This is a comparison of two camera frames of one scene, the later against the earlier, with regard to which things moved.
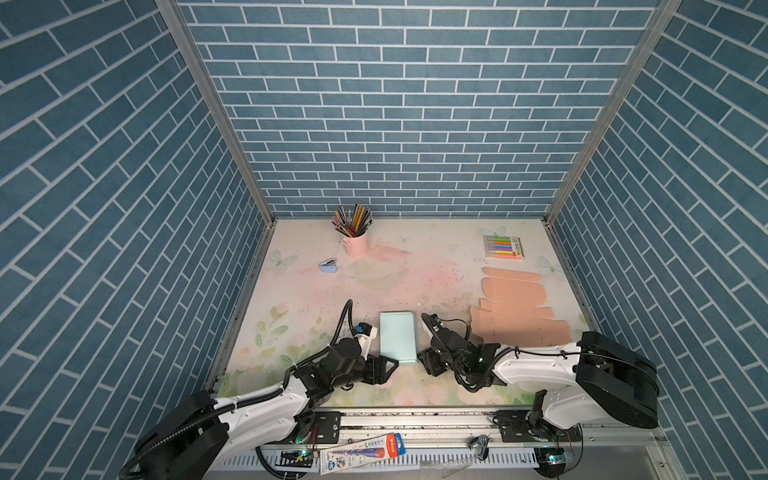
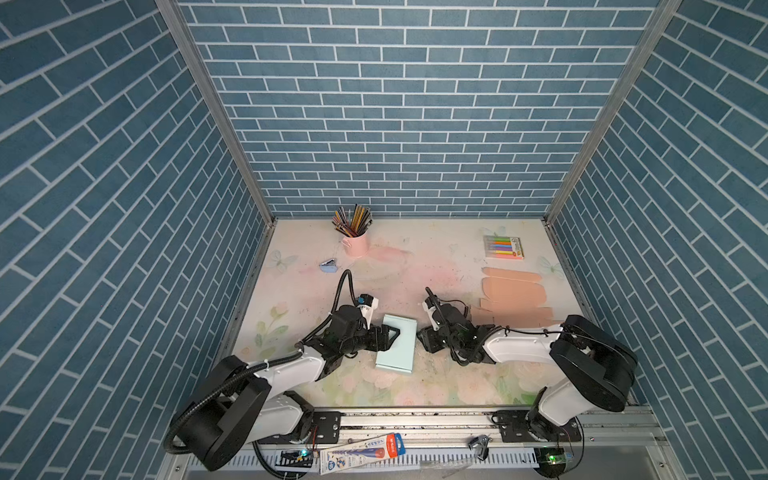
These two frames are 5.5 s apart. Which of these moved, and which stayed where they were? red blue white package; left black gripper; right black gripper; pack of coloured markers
Moved: left black gripper; right black gripper
Stayed: pack of coloured markers; red blue white package
